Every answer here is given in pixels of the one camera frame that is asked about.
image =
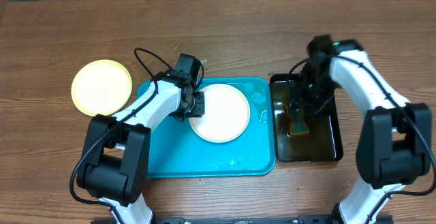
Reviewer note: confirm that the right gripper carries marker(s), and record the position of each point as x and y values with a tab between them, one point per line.
306	103

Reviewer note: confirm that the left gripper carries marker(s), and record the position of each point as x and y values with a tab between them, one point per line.
200	109

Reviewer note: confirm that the yellow green sponge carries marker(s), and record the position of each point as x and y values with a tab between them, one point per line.
298	126

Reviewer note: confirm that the white plate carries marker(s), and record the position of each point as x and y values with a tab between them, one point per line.
226	114

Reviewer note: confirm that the yellow green plate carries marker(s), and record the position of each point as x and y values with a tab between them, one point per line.
101	87

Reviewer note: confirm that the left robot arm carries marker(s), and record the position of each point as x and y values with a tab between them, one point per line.
112	170

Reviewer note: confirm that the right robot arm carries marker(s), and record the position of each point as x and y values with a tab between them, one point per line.
394	147

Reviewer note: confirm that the black water tray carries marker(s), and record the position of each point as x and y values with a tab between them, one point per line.
321	141

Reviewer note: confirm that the blue plastic tray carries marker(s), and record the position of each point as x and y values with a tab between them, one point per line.
176	151

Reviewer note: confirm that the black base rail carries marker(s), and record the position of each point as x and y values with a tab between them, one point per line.
302	219

